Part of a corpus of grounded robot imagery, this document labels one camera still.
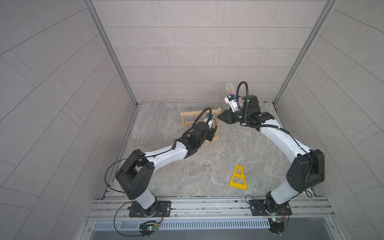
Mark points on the left green circuit board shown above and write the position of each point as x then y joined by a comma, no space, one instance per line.
148,228

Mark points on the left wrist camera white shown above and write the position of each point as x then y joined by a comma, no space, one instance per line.
209,119

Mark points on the white ventilation grille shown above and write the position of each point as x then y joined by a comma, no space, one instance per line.
204,224

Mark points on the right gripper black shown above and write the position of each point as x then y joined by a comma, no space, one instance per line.
231,116

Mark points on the yellow triangular plastic stand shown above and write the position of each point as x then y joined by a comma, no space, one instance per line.
238,179

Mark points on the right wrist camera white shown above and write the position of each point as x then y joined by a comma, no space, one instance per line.
232,101

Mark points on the green circuit board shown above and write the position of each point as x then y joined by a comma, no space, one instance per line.
277,225
148,228

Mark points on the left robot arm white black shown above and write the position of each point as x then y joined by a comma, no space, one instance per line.
135,173

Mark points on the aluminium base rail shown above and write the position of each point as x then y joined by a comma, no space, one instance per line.
208,208

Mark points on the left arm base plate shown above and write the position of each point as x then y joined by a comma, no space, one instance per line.
158,209

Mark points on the right green circuit board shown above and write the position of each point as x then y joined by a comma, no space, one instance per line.
277,225

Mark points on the pink toy microphone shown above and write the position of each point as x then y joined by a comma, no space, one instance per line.
231,89

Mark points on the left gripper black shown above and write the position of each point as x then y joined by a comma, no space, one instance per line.
210,132

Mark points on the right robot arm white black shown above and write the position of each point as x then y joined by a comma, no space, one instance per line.
307,166

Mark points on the wooden jewelry display stand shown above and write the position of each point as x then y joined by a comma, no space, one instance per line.
188,118

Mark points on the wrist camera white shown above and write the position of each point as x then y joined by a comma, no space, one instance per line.
232,101
209,119

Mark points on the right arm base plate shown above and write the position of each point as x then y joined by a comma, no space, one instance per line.
269,208

